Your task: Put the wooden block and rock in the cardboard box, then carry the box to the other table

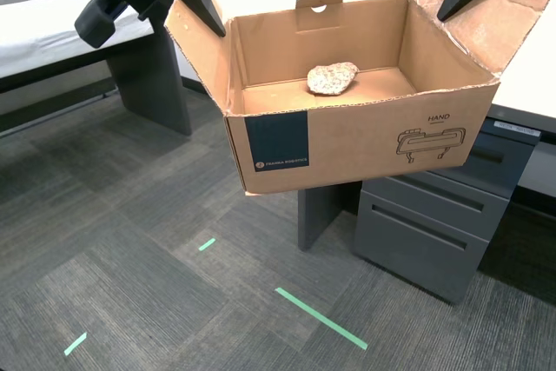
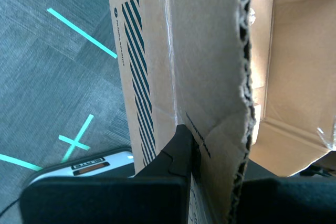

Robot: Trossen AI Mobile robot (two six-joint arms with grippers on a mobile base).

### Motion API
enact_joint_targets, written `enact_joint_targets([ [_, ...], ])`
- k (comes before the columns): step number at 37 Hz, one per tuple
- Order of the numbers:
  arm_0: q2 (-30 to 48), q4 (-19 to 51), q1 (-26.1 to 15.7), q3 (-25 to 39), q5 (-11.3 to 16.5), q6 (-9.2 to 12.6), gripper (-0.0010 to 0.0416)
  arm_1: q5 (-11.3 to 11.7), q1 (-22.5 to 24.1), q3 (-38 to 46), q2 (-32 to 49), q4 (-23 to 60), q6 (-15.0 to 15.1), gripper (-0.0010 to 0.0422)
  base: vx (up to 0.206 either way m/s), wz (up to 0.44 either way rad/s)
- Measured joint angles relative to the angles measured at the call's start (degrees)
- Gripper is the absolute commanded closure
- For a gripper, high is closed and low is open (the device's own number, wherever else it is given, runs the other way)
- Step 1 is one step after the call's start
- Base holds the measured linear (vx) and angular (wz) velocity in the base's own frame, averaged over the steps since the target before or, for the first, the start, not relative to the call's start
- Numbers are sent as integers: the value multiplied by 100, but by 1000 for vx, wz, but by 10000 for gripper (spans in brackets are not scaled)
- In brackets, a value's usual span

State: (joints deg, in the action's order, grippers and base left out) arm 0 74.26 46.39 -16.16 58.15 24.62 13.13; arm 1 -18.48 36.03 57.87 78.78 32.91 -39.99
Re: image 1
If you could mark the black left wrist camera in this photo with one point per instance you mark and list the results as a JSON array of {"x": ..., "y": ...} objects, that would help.
[{"x": 97, "y": 19}]

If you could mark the white label sticker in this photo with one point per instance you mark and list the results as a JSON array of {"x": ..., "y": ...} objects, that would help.
[{"x": 517, "y": 127}]

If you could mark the short green floor tape strip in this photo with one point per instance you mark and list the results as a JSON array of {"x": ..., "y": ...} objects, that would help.
[
  {"x": 75, "y": 344},
  {"x": 207, "y": 244}
]

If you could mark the white plastic table cover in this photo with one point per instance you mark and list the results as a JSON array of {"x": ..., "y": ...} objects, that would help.
[{"x": 39, "y": 36}]

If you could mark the brown cardboard box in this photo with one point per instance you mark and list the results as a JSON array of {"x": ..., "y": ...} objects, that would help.
[{"x": 356, "y": 145}]

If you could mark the long green floor tape strip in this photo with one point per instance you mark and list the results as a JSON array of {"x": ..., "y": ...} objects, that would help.
[{"x": 321, "y": 319}]

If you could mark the deep grey cabinet drawer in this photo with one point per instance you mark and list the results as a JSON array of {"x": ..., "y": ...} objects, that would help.
[{"x": 412, "y": 266}]

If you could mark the speckled pinkish granite rock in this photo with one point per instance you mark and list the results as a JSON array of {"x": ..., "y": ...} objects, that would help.
[{"x": 332, "y": 77}]

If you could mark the shallow grey cabinet drawer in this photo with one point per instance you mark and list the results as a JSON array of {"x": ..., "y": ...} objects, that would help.
[
  {"x": 495, "y": 214},
  {"x": 517, "y": 162}
]

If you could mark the dark grey table modesty panel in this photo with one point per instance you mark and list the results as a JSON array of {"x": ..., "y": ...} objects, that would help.
[{"x": 52, "y": 93}]

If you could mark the grey metal drawer cabinet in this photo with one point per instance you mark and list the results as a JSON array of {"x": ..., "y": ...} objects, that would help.
[{"x": 412, "y": 266}]

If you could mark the dark grey table leg panel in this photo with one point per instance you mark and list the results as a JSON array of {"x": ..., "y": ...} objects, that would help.
[
  {"x": 160, "y": 84},
  {"x": 326, "y": 214}
]

